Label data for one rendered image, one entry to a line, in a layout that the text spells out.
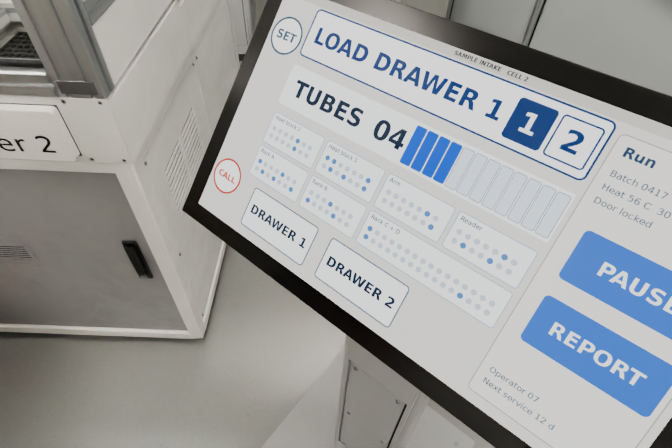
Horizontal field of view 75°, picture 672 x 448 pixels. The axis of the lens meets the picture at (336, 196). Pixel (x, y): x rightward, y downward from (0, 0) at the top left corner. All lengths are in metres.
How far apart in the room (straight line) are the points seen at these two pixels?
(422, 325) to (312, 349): 1.10
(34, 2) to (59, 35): 0.05
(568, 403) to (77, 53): 0.77
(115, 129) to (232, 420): 0.91
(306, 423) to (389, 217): 1.03
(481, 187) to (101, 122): 0.66
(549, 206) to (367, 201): 0.16
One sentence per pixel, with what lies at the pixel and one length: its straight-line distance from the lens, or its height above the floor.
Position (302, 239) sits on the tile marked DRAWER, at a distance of 0.46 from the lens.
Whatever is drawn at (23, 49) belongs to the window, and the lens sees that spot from 0.87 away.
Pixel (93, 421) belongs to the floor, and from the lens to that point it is 1.57.
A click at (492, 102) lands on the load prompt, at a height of 1.16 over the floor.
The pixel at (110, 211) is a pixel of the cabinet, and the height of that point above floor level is 0.65.
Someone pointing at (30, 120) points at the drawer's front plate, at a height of 0.91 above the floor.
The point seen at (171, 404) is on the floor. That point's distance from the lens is 1.51.
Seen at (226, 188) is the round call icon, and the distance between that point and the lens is 0.52.
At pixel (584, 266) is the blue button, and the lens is 0.40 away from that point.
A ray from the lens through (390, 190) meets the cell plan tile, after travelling 0.42.
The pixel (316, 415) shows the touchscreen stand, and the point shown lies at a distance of 1.40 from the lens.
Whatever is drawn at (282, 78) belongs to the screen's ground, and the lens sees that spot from 0.50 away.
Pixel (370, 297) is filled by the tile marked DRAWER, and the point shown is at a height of 1.00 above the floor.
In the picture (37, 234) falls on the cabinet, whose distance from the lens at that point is 1.23.
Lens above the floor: 1.37
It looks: 46 degrees down
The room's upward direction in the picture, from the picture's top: 3 degrees clockwise
